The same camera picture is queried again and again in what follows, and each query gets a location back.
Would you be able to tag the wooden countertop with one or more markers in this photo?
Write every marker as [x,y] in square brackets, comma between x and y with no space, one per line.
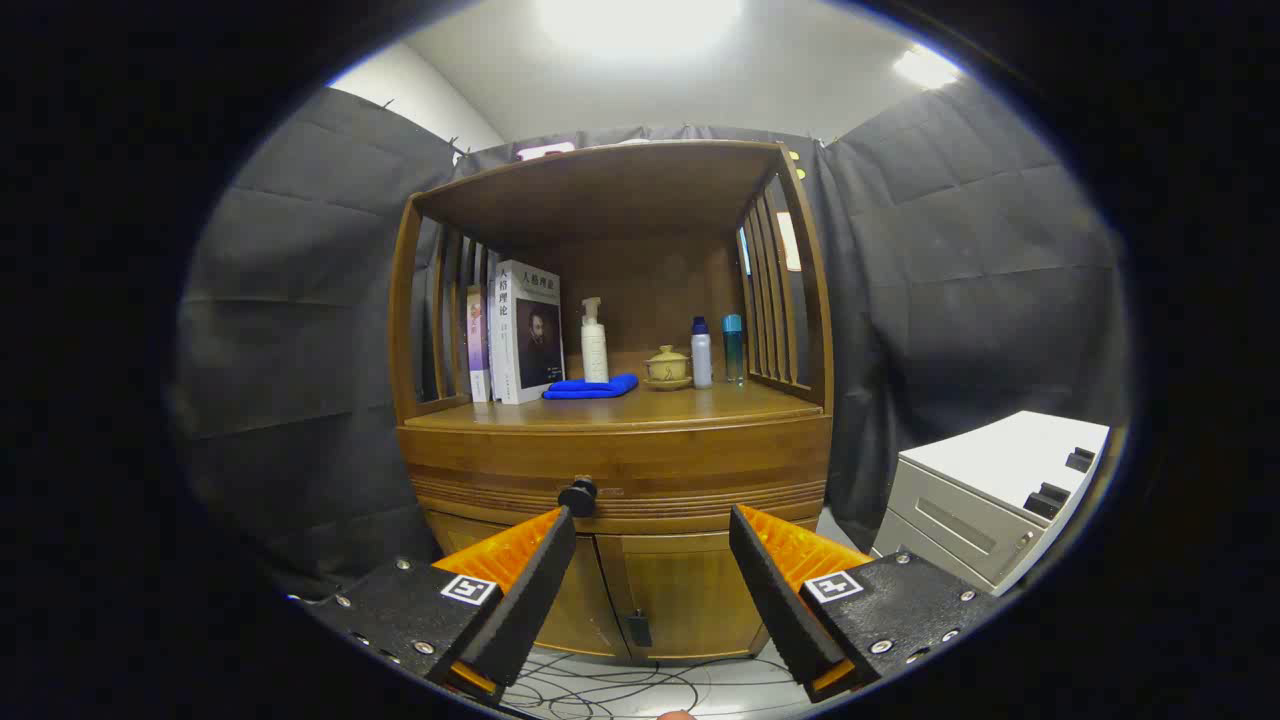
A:
[700,405]

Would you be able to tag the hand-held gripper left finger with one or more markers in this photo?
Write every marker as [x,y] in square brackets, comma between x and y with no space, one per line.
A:
[530,600]

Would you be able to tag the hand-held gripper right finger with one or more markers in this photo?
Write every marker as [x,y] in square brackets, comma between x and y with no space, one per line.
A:
[775,600]

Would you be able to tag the large ceiling light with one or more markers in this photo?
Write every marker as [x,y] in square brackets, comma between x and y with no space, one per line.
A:
[640,25]

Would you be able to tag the teal bottle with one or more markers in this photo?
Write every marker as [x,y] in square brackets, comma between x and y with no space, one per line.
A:
[734,350]

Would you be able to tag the brown wooden cabinet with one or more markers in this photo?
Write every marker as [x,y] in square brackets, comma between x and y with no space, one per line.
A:
[620,190]

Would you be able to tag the blue folded cloth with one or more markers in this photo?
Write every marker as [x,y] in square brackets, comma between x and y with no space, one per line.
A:
[590,388]

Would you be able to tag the white bottle with blue cap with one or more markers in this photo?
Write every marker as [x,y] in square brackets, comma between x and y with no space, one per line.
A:
[702,360]

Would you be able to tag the small ceiling light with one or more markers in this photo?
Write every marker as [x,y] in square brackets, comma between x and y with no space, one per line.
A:
[925,68]

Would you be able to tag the white book with portrait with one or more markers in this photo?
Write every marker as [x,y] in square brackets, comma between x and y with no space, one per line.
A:
[535,340]

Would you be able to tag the white drawer unit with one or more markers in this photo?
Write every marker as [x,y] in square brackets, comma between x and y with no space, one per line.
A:
[1000,450]

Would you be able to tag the purple book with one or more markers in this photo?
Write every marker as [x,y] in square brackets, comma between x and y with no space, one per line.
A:
[478,340]

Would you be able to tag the white pump bottle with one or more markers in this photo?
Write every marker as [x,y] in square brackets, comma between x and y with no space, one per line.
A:
[595,355]

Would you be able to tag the black door latch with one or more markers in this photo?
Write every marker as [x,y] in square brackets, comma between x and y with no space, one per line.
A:
[638,628]

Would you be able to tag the brown wooden drawer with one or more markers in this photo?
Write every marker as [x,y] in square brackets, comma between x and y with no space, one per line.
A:
[680,470]

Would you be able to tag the yellow lidded teacup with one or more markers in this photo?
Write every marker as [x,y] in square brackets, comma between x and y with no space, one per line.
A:
[667,368]

